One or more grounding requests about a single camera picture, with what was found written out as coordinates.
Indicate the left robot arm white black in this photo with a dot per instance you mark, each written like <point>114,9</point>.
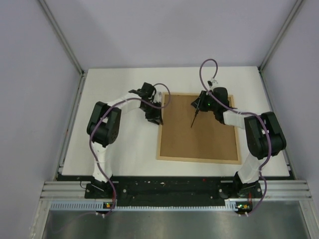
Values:
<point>104,126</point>

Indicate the pink handled screwdriver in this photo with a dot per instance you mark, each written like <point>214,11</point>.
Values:
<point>195,115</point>

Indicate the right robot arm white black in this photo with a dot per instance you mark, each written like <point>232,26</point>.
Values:
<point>264,135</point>

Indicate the left aluminium corner post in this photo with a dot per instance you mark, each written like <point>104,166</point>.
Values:
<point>60,35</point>

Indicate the aluminium corner post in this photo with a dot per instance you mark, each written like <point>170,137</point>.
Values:
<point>60,35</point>
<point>298,4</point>

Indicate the aluminium rail beam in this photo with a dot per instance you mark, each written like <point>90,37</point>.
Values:
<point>277,190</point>

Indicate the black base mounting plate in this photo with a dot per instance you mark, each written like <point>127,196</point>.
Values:
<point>169,191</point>

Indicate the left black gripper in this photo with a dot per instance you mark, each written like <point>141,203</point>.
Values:
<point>155,117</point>

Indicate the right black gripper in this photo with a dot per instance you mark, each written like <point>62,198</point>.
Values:
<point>199,103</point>

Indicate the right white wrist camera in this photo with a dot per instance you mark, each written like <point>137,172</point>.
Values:
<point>213,83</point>

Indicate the right aluminium corner post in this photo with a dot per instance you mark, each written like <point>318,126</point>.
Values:
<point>298,4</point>

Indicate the grey slotted cable duct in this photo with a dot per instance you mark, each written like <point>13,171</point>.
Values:
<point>102,206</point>

